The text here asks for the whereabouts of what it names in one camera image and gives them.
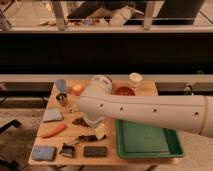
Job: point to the red bowl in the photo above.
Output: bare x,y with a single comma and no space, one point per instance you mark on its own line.
125,91

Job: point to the black rectangular block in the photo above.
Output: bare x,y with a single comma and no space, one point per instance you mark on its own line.
95,151

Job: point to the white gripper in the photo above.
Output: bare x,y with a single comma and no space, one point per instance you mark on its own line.
99,128

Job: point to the blue cup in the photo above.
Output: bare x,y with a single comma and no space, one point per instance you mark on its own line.
61,85

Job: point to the green plastic tray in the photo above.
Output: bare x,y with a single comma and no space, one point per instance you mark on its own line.
139,141

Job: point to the grey blue triangular cloth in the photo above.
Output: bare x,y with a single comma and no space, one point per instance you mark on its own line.
52,115

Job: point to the small metal cup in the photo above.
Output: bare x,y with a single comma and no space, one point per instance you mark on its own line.
62,99

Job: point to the dark grape bunch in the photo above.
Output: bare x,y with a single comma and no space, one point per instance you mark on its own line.
79,121

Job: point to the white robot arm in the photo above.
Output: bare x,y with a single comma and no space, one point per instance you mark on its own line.
192,114

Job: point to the black handled knife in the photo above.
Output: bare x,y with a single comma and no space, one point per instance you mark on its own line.
88,138

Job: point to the blue sponge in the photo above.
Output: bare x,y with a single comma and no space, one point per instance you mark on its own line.
44,153

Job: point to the orange apple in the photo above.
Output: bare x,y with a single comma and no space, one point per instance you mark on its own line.
77,89

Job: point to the white paper cup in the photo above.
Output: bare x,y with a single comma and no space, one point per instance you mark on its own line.
135,79

